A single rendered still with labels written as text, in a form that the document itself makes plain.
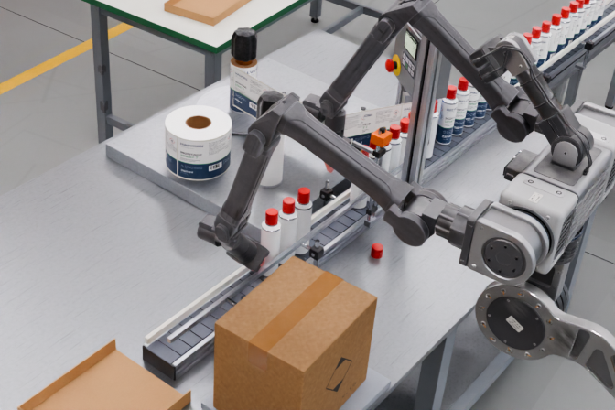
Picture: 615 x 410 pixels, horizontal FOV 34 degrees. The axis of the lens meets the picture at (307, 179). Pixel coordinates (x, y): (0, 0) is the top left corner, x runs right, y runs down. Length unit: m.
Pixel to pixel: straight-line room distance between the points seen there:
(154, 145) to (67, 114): 1.89
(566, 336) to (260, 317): 0.67
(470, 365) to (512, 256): 1.58
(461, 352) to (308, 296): 1.31
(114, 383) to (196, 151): 0.82
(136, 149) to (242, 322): 1.11
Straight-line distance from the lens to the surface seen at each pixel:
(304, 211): 2.71
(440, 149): 3.31
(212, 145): 3.01
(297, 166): 3.15
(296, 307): 2.29
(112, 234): 2.95
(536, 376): 3.86
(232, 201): 2.39
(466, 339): 3.60
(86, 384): 2.52
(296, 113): 2.09
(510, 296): 2.29
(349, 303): 2.31
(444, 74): 2.74
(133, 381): 2.52
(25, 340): 2.65
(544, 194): 2.04
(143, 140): 3.26
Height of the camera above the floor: 2.66
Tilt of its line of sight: 35 degrees down
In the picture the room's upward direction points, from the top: 5 degrees clockwise
